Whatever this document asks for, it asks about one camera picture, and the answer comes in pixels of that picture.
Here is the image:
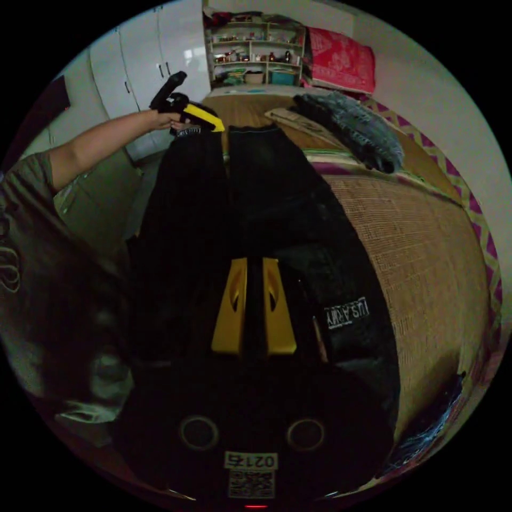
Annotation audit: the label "person's left forearm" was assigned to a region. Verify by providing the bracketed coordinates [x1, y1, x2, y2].
[49, 109, 157, 192]

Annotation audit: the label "bed with woven mat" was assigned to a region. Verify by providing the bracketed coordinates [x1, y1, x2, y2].
[199, 85, 503, 483]

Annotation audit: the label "person's left hand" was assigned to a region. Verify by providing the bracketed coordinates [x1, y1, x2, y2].
[148, 109, 188, 136]

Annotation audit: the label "dark blue garment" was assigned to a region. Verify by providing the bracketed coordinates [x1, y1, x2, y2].
[382, 371, 477, 479]

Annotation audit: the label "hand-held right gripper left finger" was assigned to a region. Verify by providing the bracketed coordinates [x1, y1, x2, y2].
[211, 258, 249, 357]

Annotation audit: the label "white cupboard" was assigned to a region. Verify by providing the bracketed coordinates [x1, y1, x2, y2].
[60, 0, 212, 162]

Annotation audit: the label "white shelf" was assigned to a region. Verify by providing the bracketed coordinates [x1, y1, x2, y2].
[201, 7, 308, 90]

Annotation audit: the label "red patterned bag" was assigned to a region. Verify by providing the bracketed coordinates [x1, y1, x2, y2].
[305, 25, 377, 95]

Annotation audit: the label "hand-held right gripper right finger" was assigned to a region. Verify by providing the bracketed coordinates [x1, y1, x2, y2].
[262, 257, 298, 357]

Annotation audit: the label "black pants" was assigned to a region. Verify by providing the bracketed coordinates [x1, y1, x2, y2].
[127, 123, 402, 445]

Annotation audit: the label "pile of clothes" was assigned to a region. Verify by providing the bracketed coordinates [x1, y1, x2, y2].
[289, 91, 405, 174]

